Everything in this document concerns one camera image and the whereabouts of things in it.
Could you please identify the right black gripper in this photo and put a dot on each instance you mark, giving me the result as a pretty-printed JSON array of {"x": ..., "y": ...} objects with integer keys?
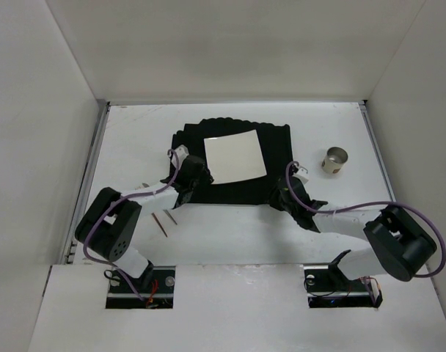
[{"x": 282, "y": 194}]

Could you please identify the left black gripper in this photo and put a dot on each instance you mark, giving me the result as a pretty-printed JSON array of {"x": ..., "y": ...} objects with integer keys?
[{"x": 202, "y": 172}]

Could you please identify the square white plate black rim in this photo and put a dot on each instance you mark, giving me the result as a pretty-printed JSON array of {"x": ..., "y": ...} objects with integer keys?
[{"x": 235, "y": 158}]

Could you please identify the metal cup with paper sleeve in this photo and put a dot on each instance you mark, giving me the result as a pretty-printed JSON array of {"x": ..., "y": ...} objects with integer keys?
[{"x": 334, "y": 160}]

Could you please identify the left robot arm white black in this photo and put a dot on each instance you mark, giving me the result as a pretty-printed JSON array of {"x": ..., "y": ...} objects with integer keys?
[{"x": 107, "y": 227}]

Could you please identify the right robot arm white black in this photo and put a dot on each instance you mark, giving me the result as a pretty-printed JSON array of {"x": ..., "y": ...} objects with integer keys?
[{"x": 398, "y": 245}]

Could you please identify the silver table knife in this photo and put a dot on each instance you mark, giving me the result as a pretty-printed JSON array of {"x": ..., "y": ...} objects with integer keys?
[{"x": 171, "y": 217}]

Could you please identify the copper fork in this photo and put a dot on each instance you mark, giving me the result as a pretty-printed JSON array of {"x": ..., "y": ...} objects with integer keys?
[{"x": 156, "y": 219}]

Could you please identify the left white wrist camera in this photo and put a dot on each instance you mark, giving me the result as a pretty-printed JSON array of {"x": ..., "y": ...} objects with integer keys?
[{"x": 180, "y": 153}]

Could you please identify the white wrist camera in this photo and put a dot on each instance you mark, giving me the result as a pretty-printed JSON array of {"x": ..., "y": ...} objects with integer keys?
[
  {"x": 180, "y": 153},
  {"x": 301, "y": 174}
]

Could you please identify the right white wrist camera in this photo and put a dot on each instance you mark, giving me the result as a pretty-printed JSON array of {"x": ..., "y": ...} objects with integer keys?
[{"x": 301, "y": 174}]

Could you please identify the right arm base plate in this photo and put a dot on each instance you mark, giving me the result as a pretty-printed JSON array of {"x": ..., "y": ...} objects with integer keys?
[{"x": 329, "y": 288}]

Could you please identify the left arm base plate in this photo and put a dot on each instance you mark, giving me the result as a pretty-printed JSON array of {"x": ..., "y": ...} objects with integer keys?
[{"x": 156, "y": 291}]

